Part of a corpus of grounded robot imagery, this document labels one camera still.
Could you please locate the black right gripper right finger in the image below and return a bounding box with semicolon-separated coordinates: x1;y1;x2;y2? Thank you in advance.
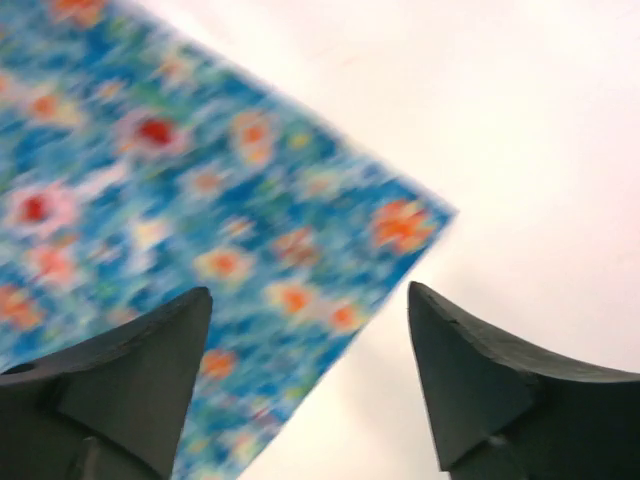
408;282;639;479

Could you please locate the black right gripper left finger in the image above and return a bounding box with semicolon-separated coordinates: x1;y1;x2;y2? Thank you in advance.
1;287;212;479

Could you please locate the blue floral skirt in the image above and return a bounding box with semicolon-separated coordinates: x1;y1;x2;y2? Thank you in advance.
1;1;454;479

